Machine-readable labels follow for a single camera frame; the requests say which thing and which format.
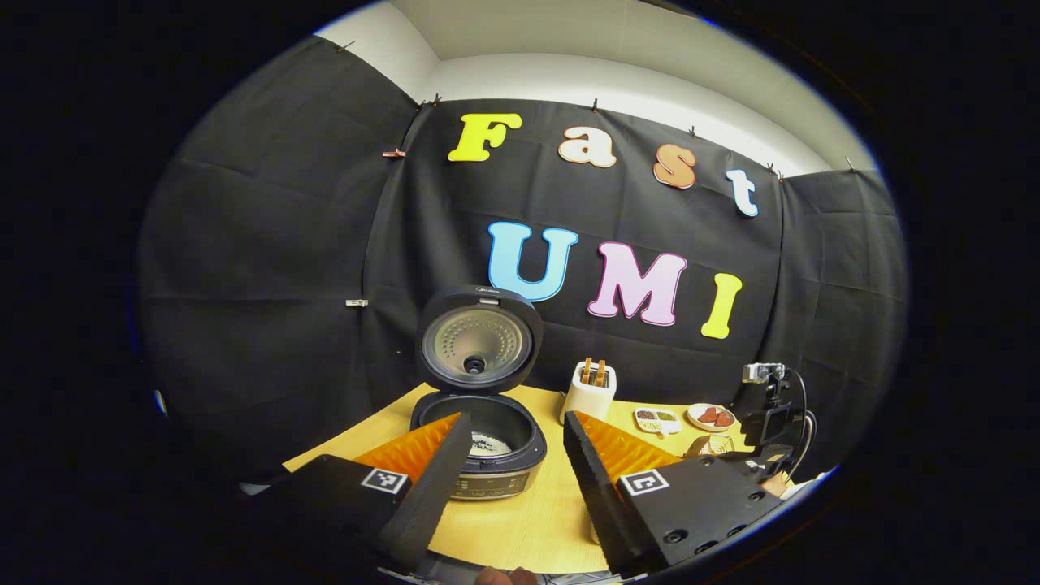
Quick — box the chopstick holder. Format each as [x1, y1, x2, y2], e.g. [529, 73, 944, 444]
[686, 432, 737, 458]

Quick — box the white toaster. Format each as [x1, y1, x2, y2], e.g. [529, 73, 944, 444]
[560, 361, 618, 425]

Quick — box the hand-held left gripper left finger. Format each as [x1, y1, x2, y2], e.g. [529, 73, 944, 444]
[244, 412, 475, 571]

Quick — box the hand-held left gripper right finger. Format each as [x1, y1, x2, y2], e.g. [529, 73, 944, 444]
[562, 410, 787, 579]

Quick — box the white divided seasoning dish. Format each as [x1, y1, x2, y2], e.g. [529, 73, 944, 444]
[633, 407, 683, 436]

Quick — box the white plate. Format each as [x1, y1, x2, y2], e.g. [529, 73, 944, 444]
[687, 403, 738, 432]

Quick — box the dark rice cooker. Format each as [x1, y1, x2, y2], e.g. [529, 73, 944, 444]
[409, 284, 548, 501]

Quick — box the black backdrop cloth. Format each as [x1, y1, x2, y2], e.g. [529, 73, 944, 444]
[136, 37, 909, 482]

